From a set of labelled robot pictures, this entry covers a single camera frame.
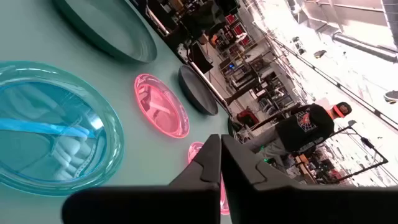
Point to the dark grey plate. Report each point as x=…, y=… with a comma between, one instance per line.
x=196, y=90

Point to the silver ventilation duct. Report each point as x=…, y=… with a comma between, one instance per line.
x=363, y=46

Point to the red tool chest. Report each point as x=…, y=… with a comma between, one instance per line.
x=247, y=118

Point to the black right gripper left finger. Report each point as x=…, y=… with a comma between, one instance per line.
x=192, y=202

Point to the blue transparent plastic plate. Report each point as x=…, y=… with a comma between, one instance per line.
x=46, y=149

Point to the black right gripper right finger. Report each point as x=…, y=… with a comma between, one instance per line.
x=280, y=205

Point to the green table mat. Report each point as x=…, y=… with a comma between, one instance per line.
x=149, y=161

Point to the person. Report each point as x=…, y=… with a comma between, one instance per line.
x=304, y=127

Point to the black tubular stand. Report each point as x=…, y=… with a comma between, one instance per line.
x=367, y=143

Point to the dark green round bowl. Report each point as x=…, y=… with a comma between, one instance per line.
x=118, y=34

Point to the pink transparent plastic plate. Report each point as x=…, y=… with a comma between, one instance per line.
x=193, y=154
x=161, y=109

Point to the black monitor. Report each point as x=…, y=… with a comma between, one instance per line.
x=199, y=57

